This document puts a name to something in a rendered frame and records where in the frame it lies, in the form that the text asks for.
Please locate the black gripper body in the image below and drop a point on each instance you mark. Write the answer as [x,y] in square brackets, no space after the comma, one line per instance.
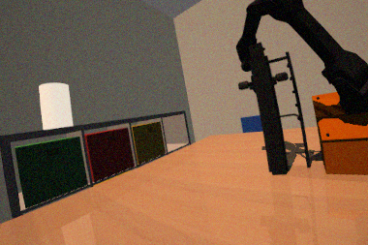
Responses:
[279,77]

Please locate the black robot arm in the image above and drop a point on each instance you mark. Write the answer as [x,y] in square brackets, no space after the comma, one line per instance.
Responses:
[347,72]

